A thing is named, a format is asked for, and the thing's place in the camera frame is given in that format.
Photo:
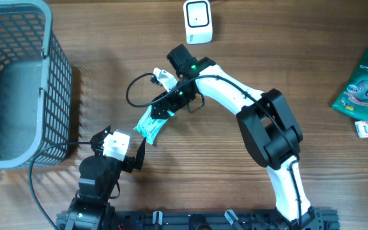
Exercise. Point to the teal white wipes packet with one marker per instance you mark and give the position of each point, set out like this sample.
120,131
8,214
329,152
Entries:
149,127

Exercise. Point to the grey plastic mesh basket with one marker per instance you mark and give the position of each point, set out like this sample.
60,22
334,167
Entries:
35,87

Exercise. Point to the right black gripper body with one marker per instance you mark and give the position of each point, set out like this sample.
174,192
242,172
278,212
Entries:
177,98

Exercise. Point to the green 3M gloves packet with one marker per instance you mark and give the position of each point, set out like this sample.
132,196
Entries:
353,100

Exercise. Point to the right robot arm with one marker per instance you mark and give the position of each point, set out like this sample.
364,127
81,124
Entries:
269,130

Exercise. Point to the white barcode scanner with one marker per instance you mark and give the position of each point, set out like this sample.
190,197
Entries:
198,21

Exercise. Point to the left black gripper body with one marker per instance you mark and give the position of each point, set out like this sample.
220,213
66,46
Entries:
128,163

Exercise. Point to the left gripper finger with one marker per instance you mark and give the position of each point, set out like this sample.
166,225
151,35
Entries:
140,155
97,141

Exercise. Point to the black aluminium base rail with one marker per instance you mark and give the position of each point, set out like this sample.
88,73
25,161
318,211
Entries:
315,219

